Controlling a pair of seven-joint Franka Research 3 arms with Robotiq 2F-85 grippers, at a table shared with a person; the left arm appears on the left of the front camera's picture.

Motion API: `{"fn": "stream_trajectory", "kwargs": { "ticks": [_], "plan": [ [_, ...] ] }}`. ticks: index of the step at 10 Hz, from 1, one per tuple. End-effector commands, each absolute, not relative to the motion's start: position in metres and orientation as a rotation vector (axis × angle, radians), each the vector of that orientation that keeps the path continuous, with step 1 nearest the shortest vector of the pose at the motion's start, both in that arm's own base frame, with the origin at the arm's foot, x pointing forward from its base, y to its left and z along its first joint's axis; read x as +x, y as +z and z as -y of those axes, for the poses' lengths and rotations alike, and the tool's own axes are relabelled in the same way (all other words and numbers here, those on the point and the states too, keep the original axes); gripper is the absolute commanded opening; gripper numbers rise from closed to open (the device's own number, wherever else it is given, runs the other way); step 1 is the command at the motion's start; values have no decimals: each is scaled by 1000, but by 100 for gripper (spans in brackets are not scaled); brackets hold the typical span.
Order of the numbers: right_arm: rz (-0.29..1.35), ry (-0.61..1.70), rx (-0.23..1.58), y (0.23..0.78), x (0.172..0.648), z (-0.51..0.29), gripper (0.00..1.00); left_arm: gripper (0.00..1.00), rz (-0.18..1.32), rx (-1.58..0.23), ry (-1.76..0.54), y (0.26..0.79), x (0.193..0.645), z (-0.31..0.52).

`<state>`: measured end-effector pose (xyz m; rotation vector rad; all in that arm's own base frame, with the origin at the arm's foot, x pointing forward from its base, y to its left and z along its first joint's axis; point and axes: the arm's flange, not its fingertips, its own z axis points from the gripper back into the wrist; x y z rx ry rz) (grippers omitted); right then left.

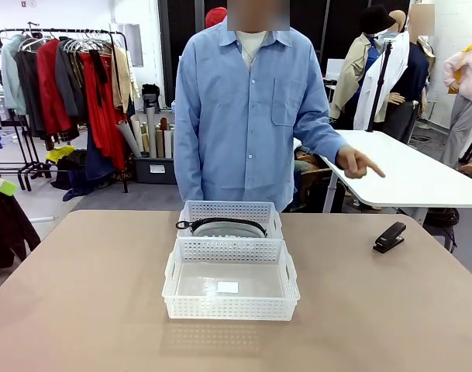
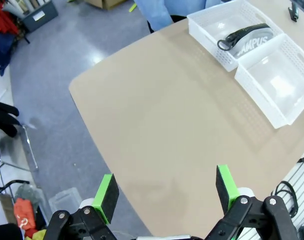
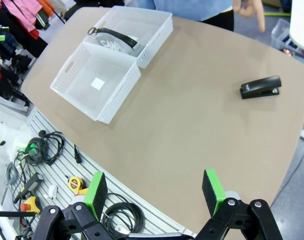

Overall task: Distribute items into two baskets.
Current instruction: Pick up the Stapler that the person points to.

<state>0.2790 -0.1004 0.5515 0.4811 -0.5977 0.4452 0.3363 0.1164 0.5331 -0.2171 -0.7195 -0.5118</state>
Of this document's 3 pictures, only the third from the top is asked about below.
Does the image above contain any white basket label sticker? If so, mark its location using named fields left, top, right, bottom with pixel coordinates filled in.
left=90, top=77, right=106, bottom=91

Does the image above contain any orange garment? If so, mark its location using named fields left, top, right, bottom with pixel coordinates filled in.
left=36, top=0, right=56, bottom=14

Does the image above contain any yellow tape measure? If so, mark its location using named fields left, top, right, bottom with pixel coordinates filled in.
left=67, top=175, right=86, bottom=194

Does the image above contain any black stapler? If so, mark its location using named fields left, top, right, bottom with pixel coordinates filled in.
left=239, top=75, right=282, bottom=100

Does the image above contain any yellow emergency stop button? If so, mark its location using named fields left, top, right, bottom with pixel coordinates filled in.
left=19, top=196, right=43, bottom=214

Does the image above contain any white perforated plastic basket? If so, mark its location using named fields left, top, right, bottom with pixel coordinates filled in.
left=82, top=5, right=173, bottom=70
left=49, top=41, right=142, bottom=125

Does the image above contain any green hose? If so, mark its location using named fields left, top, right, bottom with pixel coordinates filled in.
left=263, top=11, right=292, bottom=18

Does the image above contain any black cable coil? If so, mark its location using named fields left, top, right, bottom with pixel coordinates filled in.
left=101, top=192, right=146, bottom=238

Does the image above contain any black grey hand controller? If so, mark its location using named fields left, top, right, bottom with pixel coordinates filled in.
left=12, top=172, right=45, bottom=204

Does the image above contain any grey pouch with black zipper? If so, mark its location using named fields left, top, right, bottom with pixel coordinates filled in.
left=87, top=26, right=145, bottom=56

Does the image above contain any pink red garment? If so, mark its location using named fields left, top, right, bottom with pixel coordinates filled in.
left=1, top=0, right=43, bottom=40

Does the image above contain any black cable bundle green light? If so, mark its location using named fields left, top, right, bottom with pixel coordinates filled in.
left=15, top=129, right=65, bottom=167

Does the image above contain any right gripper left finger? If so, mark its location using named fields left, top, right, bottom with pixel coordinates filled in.
left=31, top=171, right=132, bottom=240

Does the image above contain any white plastic sheet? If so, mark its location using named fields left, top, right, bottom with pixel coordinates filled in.
left=0, top=120, right=30, bottom=201

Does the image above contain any person in blue shirt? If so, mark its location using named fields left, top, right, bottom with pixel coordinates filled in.
left=136, top=0, right=235, bottom=32

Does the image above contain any grey cable coil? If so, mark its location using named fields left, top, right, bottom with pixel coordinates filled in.
left=4, top=162, right=19, bottom=186

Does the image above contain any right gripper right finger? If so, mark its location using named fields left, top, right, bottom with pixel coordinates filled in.
left=195, top=168, right=284, bottom=240

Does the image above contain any person's left hand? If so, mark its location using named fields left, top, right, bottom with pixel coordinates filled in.
left=232, top=0, right=266, bottom=33

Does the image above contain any grey slatted panel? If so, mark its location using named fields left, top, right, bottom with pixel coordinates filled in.
left=1, top=107, right=188, bottom=240

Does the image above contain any clear plastic storage box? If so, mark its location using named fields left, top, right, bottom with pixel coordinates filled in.
left=271, top=18, right=304, bottom=61

